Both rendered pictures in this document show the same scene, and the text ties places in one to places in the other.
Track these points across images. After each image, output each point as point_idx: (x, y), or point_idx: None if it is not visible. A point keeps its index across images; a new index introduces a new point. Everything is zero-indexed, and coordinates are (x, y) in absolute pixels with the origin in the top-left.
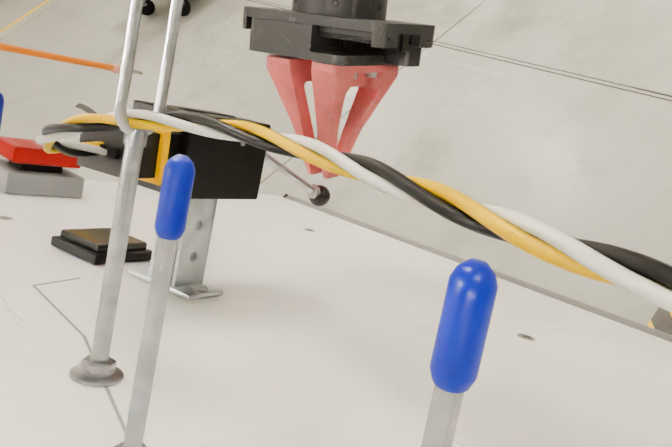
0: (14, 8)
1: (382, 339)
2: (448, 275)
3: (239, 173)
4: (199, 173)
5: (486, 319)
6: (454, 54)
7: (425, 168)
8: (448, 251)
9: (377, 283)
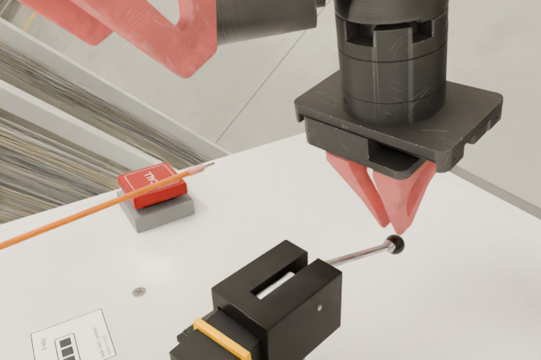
0: None
1: None
2: (521, 252)
3: (320, 326)
4: (284, 358)
5: None
6: None
7: None
8: (494, 44)
9: (458, 306)
